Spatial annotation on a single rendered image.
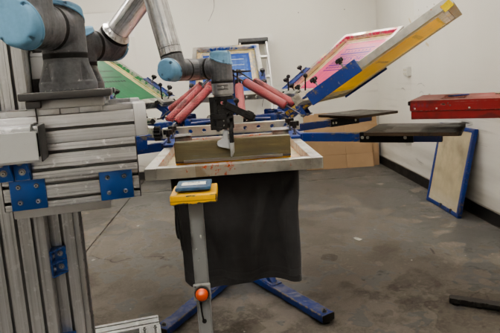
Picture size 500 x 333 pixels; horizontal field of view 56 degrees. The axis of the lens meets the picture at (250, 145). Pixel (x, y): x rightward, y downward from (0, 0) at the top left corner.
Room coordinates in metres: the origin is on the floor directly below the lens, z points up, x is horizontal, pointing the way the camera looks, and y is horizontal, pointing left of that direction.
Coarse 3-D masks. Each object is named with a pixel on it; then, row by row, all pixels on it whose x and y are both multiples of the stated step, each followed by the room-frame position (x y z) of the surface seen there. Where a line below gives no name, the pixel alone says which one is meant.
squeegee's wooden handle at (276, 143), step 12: (180, 144) 1.62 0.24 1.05; (192, 144) 1.62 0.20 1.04; (204, 144) 1.62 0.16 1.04; (216, 144) 1.62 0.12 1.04; (240, 144) 1.63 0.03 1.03; (252, 144) 1.63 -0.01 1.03; (264, 144) 1.63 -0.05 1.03; (276, 144) 1.63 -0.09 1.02; (288, 144) 1.63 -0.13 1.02; (180, 156) 1.62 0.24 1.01; (192, 156) 1.62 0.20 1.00; (204, 156) 1.62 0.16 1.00; (216, 156) 1.62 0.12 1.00; (228, 156) 1.62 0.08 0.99
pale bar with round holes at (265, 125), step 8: (272, 120) 2.35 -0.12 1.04; (280, 120) 2.33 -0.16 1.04; (184, 128) 2.31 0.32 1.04; (192, 128) 2.31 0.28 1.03; (200, 128) 2.31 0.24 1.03; (208, 128) 2.32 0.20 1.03; (240, 128) 2.32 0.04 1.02; (248, 128) 2.32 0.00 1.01; (256, 128) 2.32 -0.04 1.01; (264, 128) 2.33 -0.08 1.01; (296, 128) 2.33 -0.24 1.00; (192, 136) 2.31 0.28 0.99
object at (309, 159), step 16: (304, 144) 1.81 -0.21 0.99; (160, 160) 1.66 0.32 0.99; (256, 160) 1.53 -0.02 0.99; (272, 160) 1.51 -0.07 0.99; (288, 160) 1.51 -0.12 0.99; (304, 160) 1.51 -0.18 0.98; (320, 160) 1.51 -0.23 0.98; (144, 176) 1.49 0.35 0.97; (160, 176) 1.49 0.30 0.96; (176, 176) 1.50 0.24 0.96; (192, 176) 1.50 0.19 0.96
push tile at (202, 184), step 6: (192, 180) 1.37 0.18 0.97; (198, 180) 1.37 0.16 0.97; (204, 180) 1.36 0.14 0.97; (210, 180) 1.36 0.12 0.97; (180, 186) 1.30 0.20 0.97; (186, 186) 1.30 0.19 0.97; (192, 186) 1.29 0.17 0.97; (198, 186) 1.29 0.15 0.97; (204, 186) 1.28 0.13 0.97; (210, 186) 1.28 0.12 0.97
